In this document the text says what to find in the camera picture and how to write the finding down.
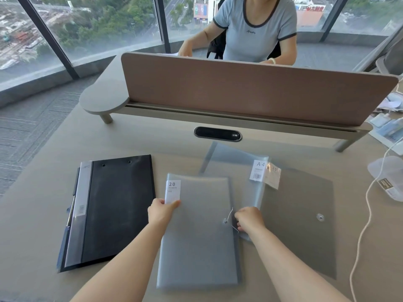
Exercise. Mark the white plastic box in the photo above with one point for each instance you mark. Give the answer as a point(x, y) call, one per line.
point(390, 172)

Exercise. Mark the person's right fingers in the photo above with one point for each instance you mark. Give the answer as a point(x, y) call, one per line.
point(241, 222)

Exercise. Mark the person's right forearm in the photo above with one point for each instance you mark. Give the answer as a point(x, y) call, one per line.
point(283, 267)

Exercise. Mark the person's right hand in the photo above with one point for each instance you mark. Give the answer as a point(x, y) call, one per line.
point(252, 220)

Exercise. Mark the grey translucent snap envelope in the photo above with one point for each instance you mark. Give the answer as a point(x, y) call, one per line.
point(299, 235)

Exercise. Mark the blue folder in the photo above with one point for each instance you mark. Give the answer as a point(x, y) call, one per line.
point(62, 251)

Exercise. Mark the person's left forearm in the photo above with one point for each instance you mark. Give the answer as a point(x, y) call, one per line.
point(126, 267)

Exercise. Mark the grey divider support rail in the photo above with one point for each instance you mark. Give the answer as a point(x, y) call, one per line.
point(239, 117)

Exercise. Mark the grey office chair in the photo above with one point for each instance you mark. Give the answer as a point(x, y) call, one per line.
point(388, 56)

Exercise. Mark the black chair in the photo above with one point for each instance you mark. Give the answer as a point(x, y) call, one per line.
point(218, 43)

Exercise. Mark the blue white packet tray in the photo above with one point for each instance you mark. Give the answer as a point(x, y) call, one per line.
point(388, 130)

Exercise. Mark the person's left thumb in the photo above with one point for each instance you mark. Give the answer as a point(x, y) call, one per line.
point(173, 205)

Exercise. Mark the black clip folder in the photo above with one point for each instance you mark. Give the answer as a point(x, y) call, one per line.
point(116, 210)

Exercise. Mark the person's left hand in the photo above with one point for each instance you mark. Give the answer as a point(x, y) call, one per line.
point(159, 213)

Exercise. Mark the white paper items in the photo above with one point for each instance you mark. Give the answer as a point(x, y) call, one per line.
point(392, 102)

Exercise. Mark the brown desk divider panel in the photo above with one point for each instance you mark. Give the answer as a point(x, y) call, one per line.
point(252, 88)

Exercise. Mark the clear labelled plastic folder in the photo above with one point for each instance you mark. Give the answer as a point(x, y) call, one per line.
point(229, 160)

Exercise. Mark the dark window frame post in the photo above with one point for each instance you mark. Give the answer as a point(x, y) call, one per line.
point(47, 36)
point(162, 25)
point(333, 18)

